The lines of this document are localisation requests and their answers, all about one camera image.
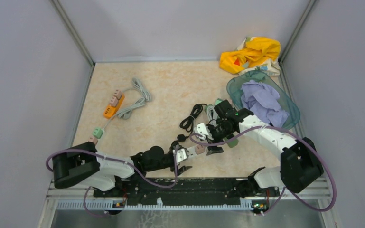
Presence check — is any green power strip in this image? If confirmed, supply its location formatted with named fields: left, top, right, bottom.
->
left=226, top=138, right=239, bottom=148

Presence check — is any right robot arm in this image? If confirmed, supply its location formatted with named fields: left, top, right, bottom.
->
left=195, top=100, right=324, bottom=196

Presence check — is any grey coiled cable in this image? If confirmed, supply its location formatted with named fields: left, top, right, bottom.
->
left=102, top=77, right=153, bottom=131

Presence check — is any grey cable of white strip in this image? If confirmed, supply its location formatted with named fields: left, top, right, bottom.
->
left=204, top=104, right=221, bottom=126

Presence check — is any orange power strip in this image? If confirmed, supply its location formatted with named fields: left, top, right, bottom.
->
left=103, top=94, right=125, bottom=119

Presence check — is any white power strip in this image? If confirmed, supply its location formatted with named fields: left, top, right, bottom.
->
left=187, top=146, right=197, bottom=159

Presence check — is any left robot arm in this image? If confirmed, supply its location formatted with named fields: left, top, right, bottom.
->
left=46, top=141, right=195, bottom=197

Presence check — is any black power cord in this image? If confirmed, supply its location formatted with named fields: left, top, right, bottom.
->
left=177, top=103, right=207, bottom=143

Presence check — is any light green plug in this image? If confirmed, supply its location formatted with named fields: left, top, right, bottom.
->
left=215, top=98, right=223, bottom=106

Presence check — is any yellow cloth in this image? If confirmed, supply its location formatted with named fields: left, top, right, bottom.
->
left=219, top=37, right=281, bottom=76

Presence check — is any teal plastic basket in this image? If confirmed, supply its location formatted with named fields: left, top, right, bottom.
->
left=226, top=70, right=300, bottom=130

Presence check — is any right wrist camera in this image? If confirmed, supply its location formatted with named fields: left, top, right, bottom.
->
left=194, top=123, right=209, bottom=141

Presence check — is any purple cloth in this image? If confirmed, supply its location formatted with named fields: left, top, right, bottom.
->
left=241, top=80, right=290, bottom=127

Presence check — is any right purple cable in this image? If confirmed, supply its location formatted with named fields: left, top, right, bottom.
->
left=189, top=125, right=337, bottom=218

